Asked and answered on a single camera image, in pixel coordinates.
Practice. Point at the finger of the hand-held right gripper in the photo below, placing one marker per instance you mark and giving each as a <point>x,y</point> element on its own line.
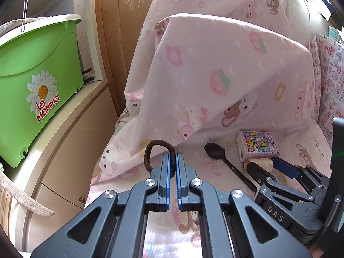
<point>287,169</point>
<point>258,173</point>

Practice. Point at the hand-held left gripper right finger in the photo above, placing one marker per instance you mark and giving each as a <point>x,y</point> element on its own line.
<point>179,190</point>

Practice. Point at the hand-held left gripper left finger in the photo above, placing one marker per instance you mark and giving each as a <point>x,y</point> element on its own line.
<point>168,182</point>

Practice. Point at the small beige wooden piece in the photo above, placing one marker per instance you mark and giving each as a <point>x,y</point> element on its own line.
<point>262,164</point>

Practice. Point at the small cartoon printed box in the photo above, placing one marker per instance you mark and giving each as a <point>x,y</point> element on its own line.
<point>258,145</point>

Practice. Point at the black plastic spoon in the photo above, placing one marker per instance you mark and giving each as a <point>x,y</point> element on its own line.
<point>213,150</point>

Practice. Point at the red patterned pillow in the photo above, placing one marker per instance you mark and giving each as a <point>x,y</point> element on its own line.
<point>330,80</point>

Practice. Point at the cream cabinet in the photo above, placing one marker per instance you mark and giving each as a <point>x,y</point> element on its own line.
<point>80,145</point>

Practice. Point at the pink printed blanket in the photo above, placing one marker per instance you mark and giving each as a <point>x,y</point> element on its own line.
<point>215,45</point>

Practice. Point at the wooden bed board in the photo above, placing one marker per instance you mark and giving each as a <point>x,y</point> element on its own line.
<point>121,32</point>

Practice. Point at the green plastic storage box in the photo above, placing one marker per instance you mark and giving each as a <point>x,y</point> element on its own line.
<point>40,59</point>

